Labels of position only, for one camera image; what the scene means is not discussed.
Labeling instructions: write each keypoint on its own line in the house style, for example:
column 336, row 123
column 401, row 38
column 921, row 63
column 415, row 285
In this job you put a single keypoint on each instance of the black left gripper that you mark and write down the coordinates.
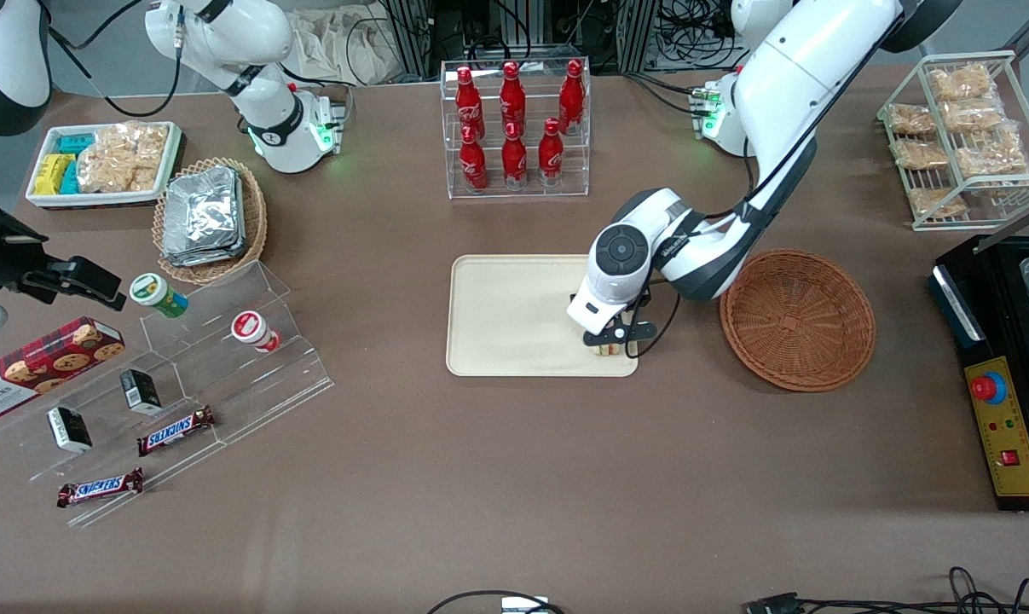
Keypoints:
column 644, row 300

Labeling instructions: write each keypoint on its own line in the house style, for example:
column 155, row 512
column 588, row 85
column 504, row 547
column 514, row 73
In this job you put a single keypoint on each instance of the triangular sandwich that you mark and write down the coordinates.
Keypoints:
column 606, row 350

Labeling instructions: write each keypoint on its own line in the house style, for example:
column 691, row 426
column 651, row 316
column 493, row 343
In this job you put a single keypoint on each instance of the clear bag of crackers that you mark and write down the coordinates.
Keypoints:
column 122, row 158

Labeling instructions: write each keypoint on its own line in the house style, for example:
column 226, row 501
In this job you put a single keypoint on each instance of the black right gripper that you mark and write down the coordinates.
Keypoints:
column 1, row 256

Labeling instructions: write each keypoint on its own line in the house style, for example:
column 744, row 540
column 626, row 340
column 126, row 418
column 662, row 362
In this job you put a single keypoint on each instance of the red lidded snack cup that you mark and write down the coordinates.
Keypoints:
column 254, row 331

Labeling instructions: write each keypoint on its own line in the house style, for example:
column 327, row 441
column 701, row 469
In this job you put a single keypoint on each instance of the beige cloth bag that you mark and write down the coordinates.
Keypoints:
column 335, row 43

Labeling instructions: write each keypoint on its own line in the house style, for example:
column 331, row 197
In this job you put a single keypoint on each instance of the oval brown wicker basket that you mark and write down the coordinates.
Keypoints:
column 257, row 222

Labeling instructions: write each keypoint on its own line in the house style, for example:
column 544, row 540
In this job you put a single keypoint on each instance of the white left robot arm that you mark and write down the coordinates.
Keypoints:
column 787, row 77

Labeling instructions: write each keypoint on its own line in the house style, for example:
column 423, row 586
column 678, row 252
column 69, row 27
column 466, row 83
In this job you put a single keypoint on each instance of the aluminium frame post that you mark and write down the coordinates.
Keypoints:
column 638, row 34
column 412, row 34

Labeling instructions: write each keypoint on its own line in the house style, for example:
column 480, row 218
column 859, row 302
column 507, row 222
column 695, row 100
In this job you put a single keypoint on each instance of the red emergency stop button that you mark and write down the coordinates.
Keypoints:
column 984, row 388

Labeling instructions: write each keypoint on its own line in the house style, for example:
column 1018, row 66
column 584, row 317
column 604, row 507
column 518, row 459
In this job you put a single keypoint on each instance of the teal snack pack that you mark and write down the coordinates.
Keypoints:
column 70, row 179
column 76, row 142

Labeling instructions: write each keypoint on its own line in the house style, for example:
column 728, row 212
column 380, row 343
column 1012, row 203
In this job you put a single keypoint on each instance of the silver foil packages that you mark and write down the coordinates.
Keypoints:
column 203, row 217

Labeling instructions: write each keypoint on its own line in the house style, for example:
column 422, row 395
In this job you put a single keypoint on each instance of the clear bag of snacks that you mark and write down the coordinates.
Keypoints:
column 910, row 118
column 919, row 154
column 936, row 201
column 960, row 83
column 991, row 159
column 974, row 115

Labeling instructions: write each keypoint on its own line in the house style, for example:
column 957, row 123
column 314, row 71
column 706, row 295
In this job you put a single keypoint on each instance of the green lidded snack cup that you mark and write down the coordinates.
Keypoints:
column 158, row 294

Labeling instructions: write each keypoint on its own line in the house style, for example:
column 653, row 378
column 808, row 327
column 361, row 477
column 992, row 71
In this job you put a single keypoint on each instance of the beige plastic tray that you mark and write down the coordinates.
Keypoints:
column 514, row 315

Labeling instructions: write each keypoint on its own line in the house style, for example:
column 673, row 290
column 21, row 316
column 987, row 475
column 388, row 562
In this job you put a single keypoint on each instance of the clear acrylic bottle rack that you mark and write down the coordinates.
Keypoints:
column 518, row 183

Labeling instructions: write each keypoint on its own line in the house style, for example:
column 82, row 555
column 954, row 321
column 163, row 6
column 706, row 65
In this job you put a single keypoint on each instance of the small black carton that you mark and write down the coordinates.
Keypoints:
column 141, row 390
column 69, row 428

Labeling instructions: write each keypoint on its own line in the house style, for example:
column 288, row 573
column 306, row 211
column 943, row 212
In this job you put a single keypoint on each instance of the red cola bottle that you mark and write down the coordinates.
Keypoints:
column 466, row 102
column 511, row 98
column 551, row 155
column 514, row 158
column 472, row 160
column 572, row 95

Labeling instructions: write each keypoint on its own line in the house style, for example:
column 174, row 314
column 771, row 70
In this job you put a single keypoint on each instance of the clear acrylic step stand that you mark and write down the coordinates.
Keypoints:
column 241, row 384

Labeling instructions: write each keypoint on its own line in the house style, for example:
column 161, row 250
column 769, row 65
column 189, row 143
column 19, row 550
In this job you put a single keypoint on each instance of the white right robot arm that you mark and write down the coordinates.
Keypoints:
column 224, row 34

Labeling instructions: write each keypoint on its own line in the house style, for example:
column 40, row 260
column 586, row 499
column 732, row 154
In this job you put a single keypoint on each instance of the black machine with yellow panel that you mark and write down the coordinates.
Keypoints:
column 979, row 307

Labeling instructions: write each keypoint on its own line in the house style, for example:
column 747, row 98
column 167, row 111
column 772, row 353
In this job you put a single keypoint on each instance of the brown Snickers bar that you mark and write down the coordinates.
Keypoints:
column 100, row 488
column 176, row 431

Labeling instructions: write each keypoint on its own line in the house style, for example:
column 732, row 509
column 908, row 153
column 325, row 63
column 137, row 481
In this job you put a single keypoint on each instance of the yellow snack pack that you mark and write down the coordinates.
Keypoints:
column 52, row 173

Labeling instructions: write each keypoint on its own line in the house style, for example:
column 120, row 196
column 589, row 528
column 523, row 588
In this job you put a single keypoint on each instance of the white rectangular snack tray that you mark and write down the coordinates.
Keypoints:
column 45, row 198

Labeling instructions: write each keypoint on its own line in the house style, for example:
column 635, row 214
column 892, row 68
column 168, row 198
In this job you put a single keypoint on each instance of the red tartan cookie box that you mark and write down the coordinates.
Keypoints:
column 37, row 367

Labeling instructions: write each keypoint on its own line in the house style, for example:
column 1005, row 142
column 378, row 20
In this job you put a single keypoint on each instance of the round brown wicker basket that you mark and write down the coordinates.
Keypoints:
column 800, row 324

